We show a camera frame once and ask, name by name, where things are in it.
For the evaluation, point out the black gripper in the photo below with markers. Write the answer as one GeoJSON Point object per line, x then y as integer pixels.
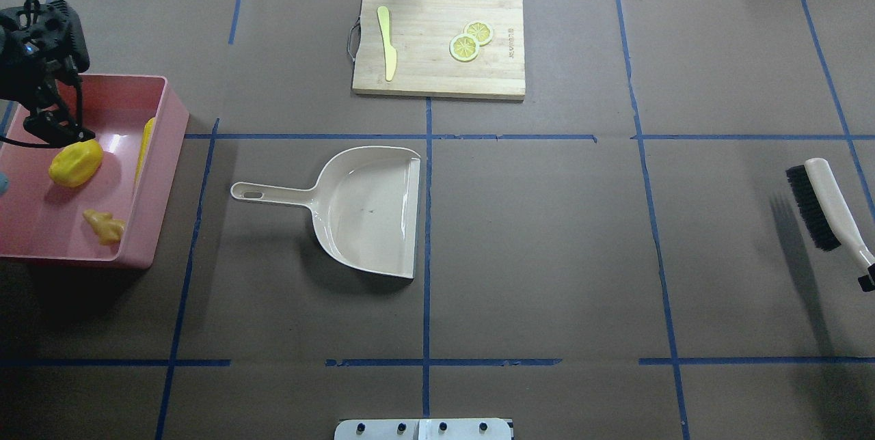
{"type": "Point", "coordinates": [20, 78]}

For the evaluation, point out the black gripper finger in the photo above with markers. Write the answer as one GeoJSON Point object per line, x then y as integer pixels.
{"type": "Point", "coordinates": [867, 282]}

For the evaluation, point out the yellow toy potato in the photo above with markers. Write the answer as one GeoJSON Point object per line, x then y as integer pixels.
{"type": "Point", "coordinates": [76, 164]}

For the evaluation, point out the beige brush with black bristles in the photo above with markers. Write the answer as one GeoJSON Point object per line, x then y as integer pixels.
{"type": "Point", "coordinates": [824, 211]}

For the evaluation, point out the yellow toy corn cob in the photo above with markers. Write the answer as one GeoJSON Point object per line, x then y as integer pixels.
{"type": "Point", "coordinates": [144, 147]}

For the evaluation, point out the toy ginger root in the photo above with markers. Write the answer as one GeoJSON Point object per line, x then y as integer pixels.
{"type": "Point", "coordinates": [108, 229]}

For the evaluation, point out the beige plastic dustpan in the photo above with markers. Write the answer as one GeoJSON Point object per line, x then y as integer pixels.
{"type": "Point", "coordinates": [364, 207]}

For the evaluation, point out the pink plastic bin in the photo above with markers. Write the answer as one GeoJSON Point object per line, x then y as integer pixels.
{"type": "Point", "coordinates": [100, 202]}

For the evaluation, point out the light blue object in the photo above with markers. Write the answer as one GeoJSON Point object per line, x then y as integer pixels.
{"type": "Point", "coordinates": [4, 184]}

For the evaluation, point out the yellow plastic toy knife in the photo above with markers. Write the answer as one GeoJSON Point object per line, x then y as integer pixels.
{"type": "Point", "coordinates": [389, 52]}

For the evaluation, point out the wooden cutting board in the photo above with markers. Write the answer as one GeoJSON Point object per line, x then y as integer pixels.
{"type": "Point", "coordinates": [421, 32]}

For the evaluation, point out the front toy lemon slice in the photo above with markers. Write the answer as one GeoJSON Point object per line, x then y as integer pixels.
{"type": "Point", "coordinates": [464, 48]}

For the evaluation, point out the toy lemon slice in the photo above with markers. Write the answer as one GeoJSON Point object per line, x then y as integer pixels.
{"type": "Point", "coordinates": [464, 48]}
{"type": "Point", "coordinates": [482, 32]}

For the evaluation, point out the rear toy lemon slice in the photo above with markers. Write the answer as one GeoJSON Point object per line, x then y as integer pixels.
{"type": "Point", "coordinates": [482, 32]}

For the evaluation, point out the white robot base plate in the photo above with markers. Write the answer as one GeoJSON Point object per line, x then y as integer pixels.
{"type": "Point", "coordinates": [426, 428]}

